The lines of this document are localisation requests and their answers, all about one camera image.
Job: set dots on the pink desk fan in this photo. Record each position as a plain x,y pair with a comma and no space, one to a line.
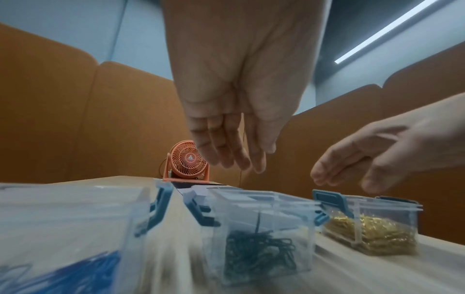
187,160

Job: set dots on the heap of blue paper clips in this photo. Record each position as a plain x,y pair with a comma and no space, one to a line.
83,270

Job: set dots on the heap of gold paper clips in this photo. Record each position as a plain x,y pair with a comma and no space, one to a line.
381,232

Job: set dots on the person's right hand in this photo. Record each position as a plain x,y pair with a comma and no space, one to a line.
407,143

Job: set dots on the person's left hand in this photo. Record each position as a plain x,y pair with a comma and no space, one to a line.
247,71

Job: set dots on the white ceiling light panel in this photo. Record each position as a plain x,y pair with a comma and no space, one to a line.
385,31

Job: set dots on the heap of green paper clips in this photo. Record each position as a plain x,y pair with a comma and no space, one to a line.
258,252

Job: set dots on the clear box with blue latches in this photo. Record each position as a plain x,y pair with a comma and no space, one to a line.
72,218
381,206
254,212

